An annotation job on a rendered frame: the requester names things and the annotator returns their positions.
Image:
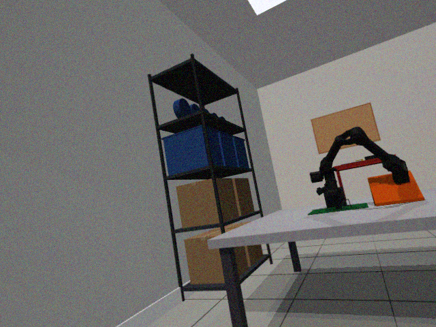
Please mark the green circuit board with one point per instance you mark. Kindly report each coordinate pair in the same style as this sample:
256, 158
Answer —
344, 208

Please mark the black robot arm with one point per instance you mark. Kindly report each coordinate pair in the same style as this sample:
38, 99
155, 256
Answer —
357, 136

